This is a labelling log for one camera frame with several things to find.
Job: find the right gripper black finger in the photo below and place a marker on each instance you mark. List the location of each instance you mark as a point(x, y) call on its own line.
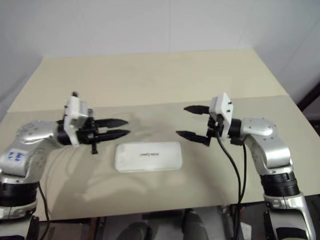
point(198, 110)
point(193, 137)

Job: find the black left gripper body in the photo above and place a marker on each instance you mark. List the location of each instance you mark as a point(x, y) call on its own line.
point(86, 132)

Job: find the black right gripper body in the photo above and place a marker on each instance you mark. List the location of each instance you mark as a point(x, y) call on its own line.
point(212, 127)

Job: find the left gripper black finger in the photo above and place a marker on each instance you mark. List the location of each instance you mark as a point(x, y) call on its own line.
point(112, 135)
point(112, 122)

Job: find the white plastic pencil case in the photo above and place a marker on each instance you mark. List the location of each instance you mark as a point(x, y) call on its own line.
point(150, 162)

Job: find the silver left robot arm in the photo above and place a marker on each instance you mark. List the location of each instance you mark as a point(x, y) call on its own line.
point(32, 135)

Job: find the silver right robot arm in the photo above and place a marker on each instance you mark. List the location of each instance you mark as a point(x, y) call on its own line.
point(272, 150)

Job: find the metal table leg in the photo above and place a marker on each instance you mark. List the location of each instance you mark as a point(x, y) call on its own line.
point(228, 222)

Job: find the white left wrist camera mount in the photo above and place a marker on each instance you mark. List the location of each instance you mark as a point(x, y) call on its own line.
point(75, 110)

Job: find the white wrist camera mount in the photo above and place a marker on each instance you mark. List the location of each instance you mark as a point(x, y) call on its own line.
point(223, 105)
point(75, 110)

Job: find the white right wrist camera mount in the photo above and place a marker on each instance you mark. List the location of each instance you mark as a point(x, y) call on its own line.
point(223, 105)

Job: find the dark brown furniture frame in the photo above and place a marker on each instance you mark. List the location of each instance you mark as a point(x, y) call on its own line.
point(312, 100)

